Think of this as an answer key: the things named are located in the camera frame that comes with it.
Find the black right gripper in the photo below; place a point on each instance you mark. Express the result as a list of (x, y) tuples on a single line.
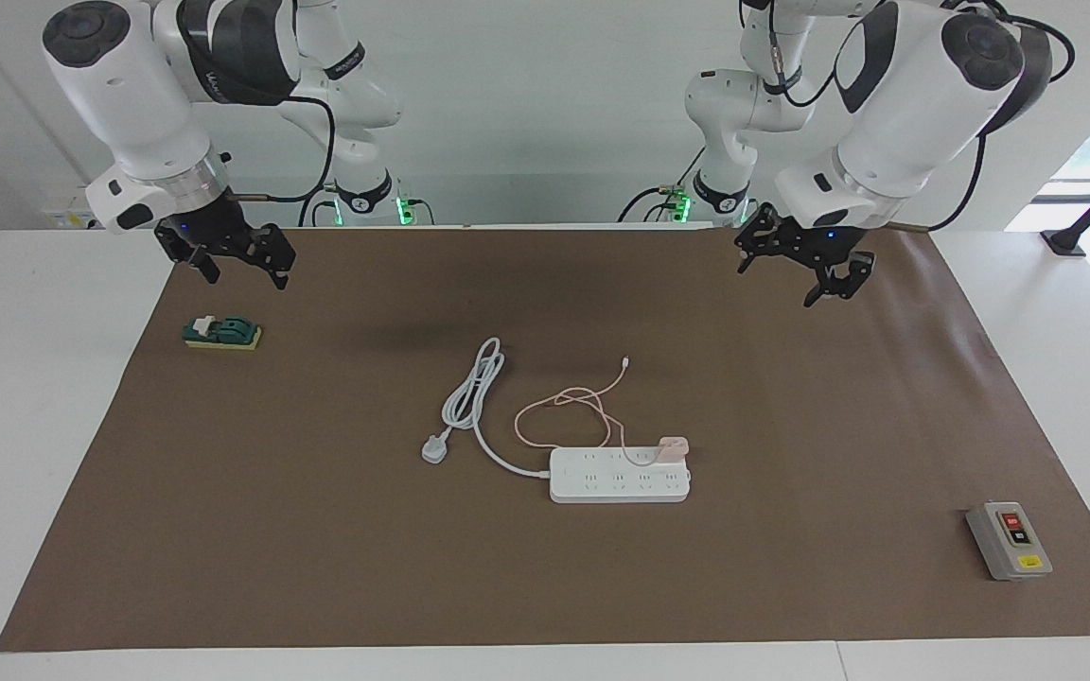
[(214, 230)]

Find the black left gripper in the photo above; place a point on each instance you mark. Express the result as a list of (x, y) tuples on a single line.
[(819, 246)]

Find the pink charger adapter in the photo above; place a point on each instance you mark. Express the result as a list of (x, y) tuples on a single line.
[(675, 446)]

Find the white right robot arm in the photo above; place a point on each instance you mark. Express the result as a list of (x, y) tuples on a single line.
[(129, 85)]

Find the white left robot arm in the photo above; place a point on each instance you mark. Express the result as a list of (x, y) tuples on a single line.
[(905, 104)]

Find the white power strip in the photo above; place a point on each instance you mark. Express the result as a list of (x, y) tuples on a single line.
[(602, 482)]

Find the brown table mat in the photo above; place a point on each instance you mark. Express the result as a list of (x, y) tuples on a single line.
[(791, 567)]

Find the grey push button box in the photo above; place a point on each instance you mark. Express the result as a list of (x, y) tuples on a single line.
[(1009, 544)]

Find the green knife switch yellow base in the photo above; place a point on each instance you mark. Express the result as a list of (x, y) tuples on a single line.
[(223, 333)]

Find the white wall socket box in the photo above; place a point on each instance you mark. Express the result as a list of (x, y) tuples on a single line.
[(72, 218)]

